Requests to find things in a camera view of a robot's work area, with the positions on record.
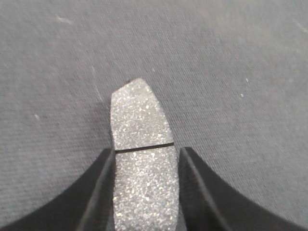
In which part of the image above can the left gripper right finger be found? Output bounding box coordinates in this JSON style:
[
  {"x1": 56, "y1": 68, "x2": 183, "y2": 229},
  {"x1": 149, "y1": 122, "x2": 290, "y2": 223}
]
[{"x1": 178, "y1": 147, "x2": 304, "y2": 231}]

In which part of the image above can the dark grey conveyor belt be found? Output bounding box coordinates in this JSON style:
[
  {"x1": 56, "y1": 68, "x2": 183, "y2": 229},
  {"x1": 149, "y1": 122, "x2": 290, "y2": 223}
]
[{"x1": 0, "y1": 0, "x2": 308, "y2": 227}]

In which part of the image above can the grey brake pad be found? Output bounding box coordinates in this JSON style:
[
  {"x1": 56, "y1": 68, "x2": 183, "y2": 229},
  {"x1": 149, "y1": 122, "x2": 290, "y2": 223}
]
[{"x1": 110, "y1": 78, "x2": 179, "y2": 231}]

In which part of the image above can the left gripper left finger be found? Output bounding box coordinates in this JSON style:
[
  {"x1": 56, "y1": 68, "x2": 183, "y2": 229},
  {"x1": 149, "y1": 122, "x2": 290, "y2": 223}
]
[{"x1": 1, "y1": 149, "x2": 116, "y2": 231}]

